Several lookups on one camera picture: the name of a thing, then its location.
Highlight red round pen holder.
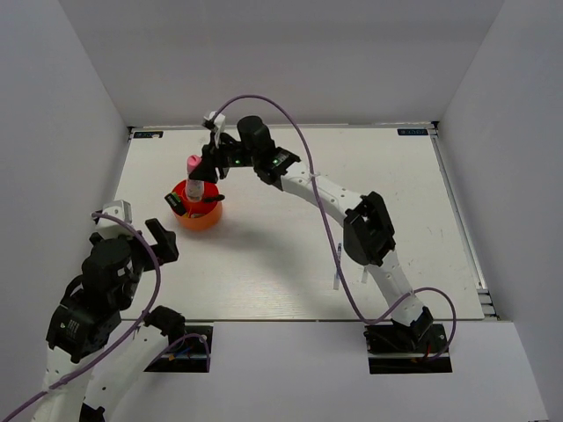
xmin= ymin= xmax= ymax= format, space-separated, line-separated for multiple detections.
xmin=165 ymin=179 xmax=223 ymax=231

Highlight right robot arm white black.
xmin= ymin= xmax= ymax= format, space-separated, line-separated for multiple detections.
xmin=190 ymin=112 xmax=434 ymax=351

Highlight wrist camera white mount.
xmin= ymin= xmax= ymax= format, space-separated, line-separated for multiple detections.
xmin=93 ymin=200 xmax=132 ymax=239
xmin=202 ymin=111 xmax=226 ymax=135

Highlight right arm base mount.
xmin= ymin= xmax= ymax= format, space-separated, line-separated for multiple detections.
xmin=363 ymin=324 xmax=453 ymax=375

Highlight purple cable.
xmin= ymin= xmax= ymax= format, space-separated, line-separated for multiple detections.
xmin=215 ymin=93 xmax=457 ymax=362
xmin=0 ymin=211 xmax=210 ymax=422

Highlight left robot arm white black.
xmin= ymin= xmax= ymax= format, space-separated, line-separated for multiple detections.
xmin=33 ymin=214 xmax=186 ymax=421

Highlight left blue table label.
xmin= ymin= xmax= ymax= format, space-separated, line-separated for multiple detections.
xmin=133 ymin=131 xmax=164 ymax=139

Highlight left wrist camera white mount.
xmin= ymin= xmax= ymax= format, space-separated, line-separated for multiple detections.
xmin=93 ymin=200 xmax=132 ymax=239

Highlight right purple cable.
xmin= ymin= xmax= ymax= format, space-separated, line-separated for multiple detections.
xmin=215 ymin=93 xmax=457 ymax=362

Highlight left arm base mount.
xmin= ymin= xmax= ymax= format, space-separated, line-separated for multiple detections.
xmin=144 ymin=324 xmax=214 ymax=374

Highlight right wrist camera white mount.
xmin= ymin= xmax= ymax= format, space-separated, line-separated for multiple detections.
xmin=202 ymin=111 xmax=226 ymax=135

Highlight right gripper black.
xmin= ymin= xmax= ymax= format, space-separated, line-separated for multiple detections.
xmin=190 ymin=131 xmax=260 ymax=184

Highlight green capped black highlighter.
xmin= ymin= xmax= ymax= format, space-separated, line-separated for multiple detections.
xmin=165 ymin=192 xmax=186 ymax=216

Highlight blue table label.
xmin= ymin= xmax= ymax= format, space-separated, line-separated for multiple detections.
xmin=397 ymin=127 xmax=428 ymax=136
xmin=133 ymin=131 xmax=164 ymax=139

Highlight green gel pen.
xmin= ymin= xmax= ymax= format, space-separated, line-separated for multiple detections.
xmin=361 ymin=267 xmax=369 ymax=284

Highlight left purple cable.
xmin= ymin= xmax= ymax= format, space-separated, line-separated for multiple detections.
xmin=0 ymin=211 xmax=210 ymax=422

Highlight pink capped clear marker tube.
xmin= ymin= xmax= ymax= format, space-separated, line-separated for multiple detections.
xmin=185 ymin=155 xmax=205 ymax=202

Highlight right blue table label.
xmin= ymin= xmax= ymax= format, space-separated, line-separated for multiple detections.
xmin=397 ymin=127 xmax=428 ymax=136

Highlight black handled scissors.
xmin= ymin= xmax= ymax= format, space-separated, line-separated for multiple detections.
xmin=202 ymin=194 xmax=225 ymax=204

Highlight blue gel pen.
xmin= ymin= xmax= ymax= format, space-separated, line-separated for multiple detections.
xmin=333 ymin=243 xmax=342 ymax=291

